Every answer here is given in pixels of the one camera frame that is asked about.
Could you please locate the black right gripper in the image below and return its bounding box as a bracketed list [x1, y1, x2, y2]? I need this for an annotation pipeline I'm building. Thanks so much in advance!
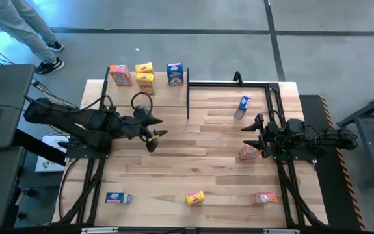
[241, 114, 280, 159]

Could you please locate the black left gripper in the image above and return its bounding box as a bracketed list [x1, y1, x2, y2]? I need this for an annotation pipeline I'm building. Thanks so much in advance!
[116, 107, 169, 153]

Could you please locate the orange Mini-Wheats cereal box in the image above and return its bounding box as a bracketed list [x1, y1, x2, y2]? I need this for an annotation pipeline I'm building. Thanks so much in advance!
[109, 64, 133, 87]
[250, 191, 278, 206]
[239, 144, 262, 161]

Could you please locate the blue Frosted Flakes cereal box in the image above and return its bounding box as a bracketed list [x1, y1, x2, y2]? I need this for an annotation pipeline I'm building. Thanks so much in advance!
[166, 62, 185, 87]
[105, 192, 132, 205]
[234, 95, 252, 120]

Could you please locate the yellow Corn Pops cereal box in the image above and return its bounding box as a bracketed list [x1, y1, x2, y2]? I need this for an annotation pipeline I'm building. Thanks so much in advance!
[135, 62, 155, 75]
[185, 190, 206, 207]
[135, 71, 157, 96]

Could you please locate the black hazard-striped floor mat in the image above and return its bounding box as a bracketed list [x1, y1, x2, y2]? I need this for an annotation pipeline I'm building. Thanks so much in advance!
[299, 94, 366, 231]

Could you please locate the white printed box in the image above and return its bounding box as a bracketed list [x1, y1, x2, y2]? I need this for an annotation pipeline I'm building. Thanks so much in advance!
[34, 135, 70, 173]

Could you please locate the person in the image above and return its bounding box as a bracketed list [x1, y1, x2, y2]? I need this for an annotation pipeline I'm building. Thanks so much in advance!
[0, 0, 66, 76]

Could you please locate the wooden shelf black metal frame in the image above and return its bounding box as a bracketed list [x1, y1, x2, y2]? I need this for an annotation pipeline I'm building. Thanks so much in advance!
[96, 66, 191, 123]

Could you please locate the black aluminium rig frame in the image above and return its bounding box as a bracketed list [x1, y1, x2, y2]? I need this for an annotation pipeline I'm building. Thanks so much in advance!
[52, 70, 330, 229]

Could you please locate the silver metal bracket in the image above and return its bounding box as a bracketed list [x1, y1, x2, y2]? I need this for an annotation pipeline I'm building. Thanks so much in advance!
[81, 227, 119, 234]
[263, 228, 301, 234]

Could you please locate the black cable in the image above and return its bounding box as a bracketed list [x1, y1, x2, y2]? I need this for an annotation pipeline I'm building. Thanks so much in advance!
[30, 77, 83, 128]
[0, 103, 27, 113]

